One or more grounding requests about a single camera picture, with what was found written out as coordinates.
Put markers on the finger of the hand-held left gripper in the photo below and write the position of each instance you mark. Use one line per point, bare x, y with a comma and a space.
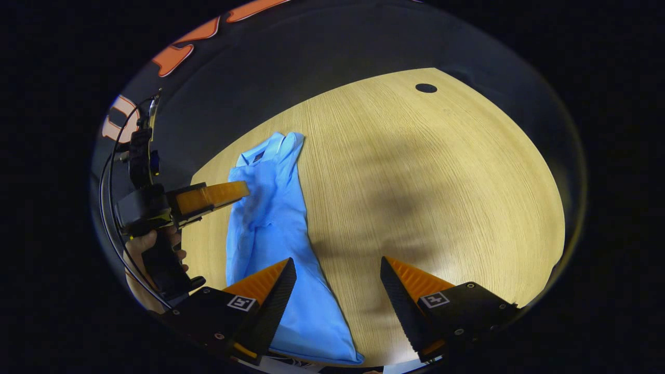
213, 197

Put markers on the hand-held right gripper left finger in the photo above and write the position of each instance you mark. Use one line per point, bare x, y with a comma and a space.
267, 311

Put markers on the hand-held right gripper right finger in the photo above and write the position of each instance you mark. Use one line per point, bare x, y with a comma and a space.
408, 311

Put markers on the light blue T-shirt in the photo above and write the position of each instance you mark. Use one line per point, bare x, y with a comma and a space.
270, 218

